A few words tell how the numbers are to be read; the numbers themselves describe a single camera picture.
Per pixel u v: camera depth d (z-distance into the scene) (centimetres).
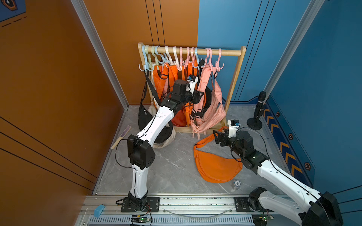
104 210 73
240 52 67
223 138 68
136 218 72
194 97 72
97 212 71
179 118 97
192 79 70
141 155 50
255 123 106
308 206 40
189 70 77
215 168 83
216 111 88
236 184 75
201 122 95
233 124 66
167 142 89
